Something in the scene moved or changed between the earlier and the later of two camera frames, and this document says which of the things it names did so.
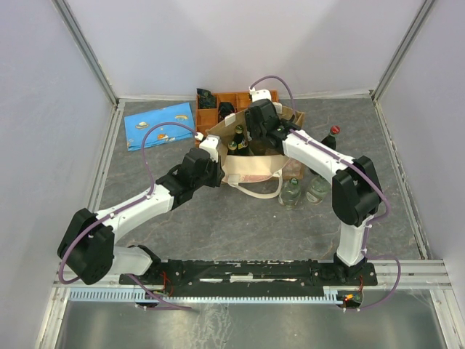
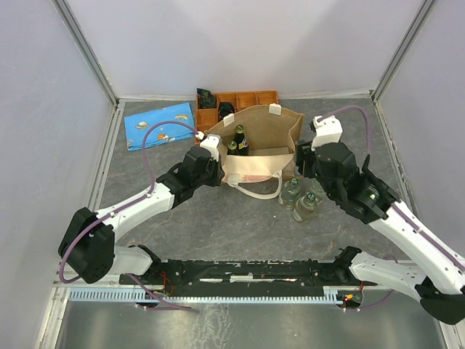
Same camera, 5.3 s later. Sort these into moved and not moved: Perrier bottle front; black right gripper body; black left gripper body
Moved: black right gripper body
Not moved: black left gripper body; Perrier bottle front
